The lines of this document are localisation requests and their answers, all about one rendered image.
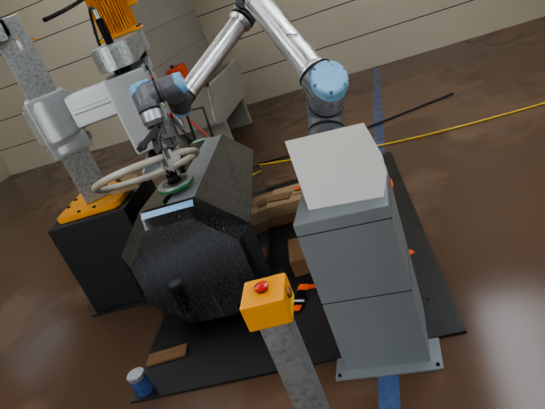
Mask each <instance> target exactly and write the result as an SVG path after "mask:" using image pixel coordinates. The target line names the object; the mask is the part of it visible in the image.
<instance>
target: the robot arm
mask: <svg viewBox="0 0 545 409"><path fill-rule="evenodd" d="M229 18H230V20H229V21H228V22H227V24H226V25H225V27H224V28H223V29H222V30H221V31H220V32H219V34H218V35H217V37H216V38H215V39H214V41H213V42H212V44H211V45H210V46H209V47H208V48H207V50H206V51H205V52H204V54H203V55H202V57H201V58H200V60H199V61H198V62H197V63H196V64H195V66H194V67H193V68H192V69H191V71H190V72H189V74H188V75H187V77H186V78H185V79H183V77H182V74H181V73H180V72H175V73H172V74H171V75H167V76H164V77H162V78H160V79H157V80H154V81H150V80H148V79H145V80H140V81H138V82H136V83H134V84H133V85H132V86H131V87H130V93H131V98H132V99H133V101H134V103H135V107H136V109H137V110H138V113H139V116H140V119H141V121H142V123H143V125H144V126H145V127H147V129H148V130H151V131H150V132H149V133H148V134H147V135H146V136H145V137H144V139H143V140H142V141H140V142H139V143H138V147H137V148H136V150H138V151H139V152H140V153H141V152H142V151H143V150H145V149H147V147H148V144H149V143H150V142H151V141H152V145H153V148H154V150H155V154H156V155H159V154H163V157H164V159H165V161H162V162H159V163H160V165H161V167H162V168H163V170H164V171H165V172H166V173H167V175H170V172H169V170H168V168H170V170H172V171H173V172H175V169H174V163H175V162H176V161H178V160H180V158H181V157H180V155H179V154H174V153H173V152H172V150H171V149H174V148H175V147H177V146H178V145H179V142H178V138H177V136H176V134H175V132H173V131H172V129H171V126H170V123H169V121H168V119H167V120H164V119H165V116H164V115H163V112H162V110H161V107H160V104H159V103H161V102H163V101H167V104H168V106H169V109H170V112H171V113H172V114H173V115H174V116H176V117H178V118H183V117H186V116H187V115H188V114H189V113H190V112H191V105H192V103H193V102H194V101H195V99H196V97H197V96H198V95H199V93H200V92H201V90H202V89H203V87H204V86H205V85H206V83H207V82H208V81H209V80H210V78H211V77H212V75H213V74H214V72H215V71H216V70H217V68H218V67H219V66H220V65H221V63H222V62H223V61H224V59H225V57H226V56H227V55H228V53H229V52H230V51H231V50H232V49H233V47H234V46H235V44H236V43H237V41H238V40H239V38H240V37H241V36H242V34H243V33H244V32H249V31H250V30H251V28H252V27H253V25H254V23H255V21H257V22H258V24H259V25H260V26H261V28H262V29H263V30H264V31H265V32H266V33H267V35H268V36H269V37H270V39H271V40H272V42H273V43H274V44H275V45H276V47H277V48H278V49H279V50H280V51H281V53H282V54H283V55H284V56H285V58H286V59H287V60H288V62H289V63H290V65H291V66H292V67H293V68H294V69H295V70H296V72H297V73H298V74H299V76H300V77H299V83H300V85H301V86H302V87H303V89H304V90H305V92H306V93H307V99H306V103H307V121H308V132H309V136H311V135H314V134H318V133H321V132H325V131H331V130H335V129H338V128H342V127H344V123H343V115H342V111H343V107H344V104H345V96H346V93H347V90H348V87H349V77H348V74H347V71H346V69H345V68H344V67H343V66H342V65H341V64H340V63H338V62H335V61H332V60H330V61H329V59H328V58H321V57H320V56H319V55H318V54H317V53H316V52H315V50H314V49H313V48H312V47H311V45H310V44H309V43H308V41H307V40H306V39H305V38H304V36H303V35H302V34H301V32H300V31H299V30H298V29H297V28H296V27H295V26H294V24H293V23H292V22H291V21H290V19H289V18H288V17H287V15H286V14H285V13H284V11H283V10H282V9H281V8H280V7H279V6H278V5H277V3H276V2H275V1H274V0H235V4H234V8H233V10H232V11H231V12H230V15H229ZM163 120H164V121H163ZM153 137H154V138H153ZM175 137H176V138H175ZM176 139H177V140H176Z"/></svg>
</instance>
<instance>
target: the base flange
mask: <svg viewBox="0 0 545 409"><path fill-rule="evenodd" d="M129 193H130V191H128V192H124V193H121V194H119V195H116V196H111V194H109V195H107V196H105V197H102V198H100V199H99V200H96V201H94V202H92V203H91V204H86V203H85V201H84V198H83V197H82V196H81V194H79V195H78V196H77V197H76V198H75V199H74V200H73V201H72V202H71V204H70V205H69V206H68V207H67V208H66V209H65V210H64V211H63V212H62V213H61V214H60V215H59V217H58V218H57V220H58V222H59V223H60V224H64V223H67V222H72V221H74V220H77V219H81V218H83V217H88V216H91V215H93V214H96V213H101V212H104V211H107V210H110V209H115V208H116V207H118V206H119V205H120V204H121V203H122V202H123V201H124V200H125V198H126V197H127V195H128V194H129Z"/></svg>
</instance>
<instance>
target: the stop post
mask: <svg viewBox="0 0 545 409"><path fill-rule="evenodd" d="M261 281H266V282H267V283H268V289H267V290H266V291H263V292H260V293H258V292H256V291H255V290H254V286H255V284H256V283H258V282H261ZM287 286H289V287H290V288H291V286H290V283H289V280H288V278H287V276H286V274H285V273H279V274H276V275H273V276H269V277H266V278H260V279H256V280H253V281H250V282H245V283H244V287H243V292H242V300H241V305H240V312H241V313H242V317H243V319H244V321H245V322H246V324H247V328H248V329H249V331H250V332H254V331H257V330H259V331H260V332H261V334H262V337H263V339H264V341H265V343H266V346H267V348H268V350H269V353H270V355H271V356H272V359H273V362H274V364H275V365H276V367H277V371H278V372H279V374H280V376H281V379H282V381H283V383H284V386H285V388H286V390H287V393H288V395H289V396H290V399H291V402H292V403H293V405H294V409H331V407H330V406H329V404H328V400H327V398H326V396H325V393H324V390H323V388H322V385H321V384H320V380H319V378H318V376H317V374H316V371H315V368H314V366H313V363H312V362H311V358H310V356H309V354H308V352H307V349H306V346H305V344H304V341H303V338H302V336H301V334H300V332H299V330H298V327H297V324H296V322H295V319H294V292H293V291H292V293H293V294H292V297H291V298H288V296H287V294H286V289H285V288H286V287H287ZM291 290H292V288H291Z"/></svg>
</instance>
